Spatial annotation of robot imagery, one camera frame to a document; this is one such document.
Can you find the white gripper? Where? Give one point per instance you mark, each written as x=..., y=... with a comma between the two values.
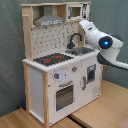
x=90, y=30

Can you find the white oven door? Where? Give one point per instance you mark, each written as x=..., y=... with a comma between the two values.
x=62, y=97

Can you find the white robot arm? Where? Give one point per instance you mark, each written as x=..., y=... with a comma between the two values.
x=109, y=46

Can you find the wooden toy kitchen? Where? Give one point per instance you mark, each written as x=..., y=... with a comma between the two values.
x=46, y=40

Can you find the grey toy sink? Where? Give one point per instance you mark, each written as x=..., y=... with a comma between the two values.
x=79, y=51

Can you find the black toy faucet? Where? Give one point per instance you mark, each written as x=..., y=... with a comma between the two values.
x=71, y=45

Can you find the toy microwave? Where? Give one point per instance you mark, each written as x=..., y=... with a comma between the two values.
x=78, y=11

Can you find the white cabinet door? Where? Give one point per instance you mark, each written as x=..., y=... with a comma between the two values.
x=90, y=80

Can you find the right red stove knob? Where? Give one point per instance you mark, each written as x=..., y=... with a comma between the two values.
x=74, y=69

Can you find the red stove knob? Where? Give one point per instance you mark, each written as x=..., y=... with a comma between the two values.
x=56, y=76
x=74, y=69

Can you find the grey range hood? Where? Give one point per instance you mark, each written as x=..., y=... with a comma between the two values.
x=48, y=18

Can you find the black toy stovetop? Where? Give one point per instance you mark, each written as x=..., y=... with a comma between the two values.
x=52, y=59

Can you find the left red stove knob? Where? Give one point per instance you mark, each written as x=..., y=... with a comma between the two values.
x=56, y=76

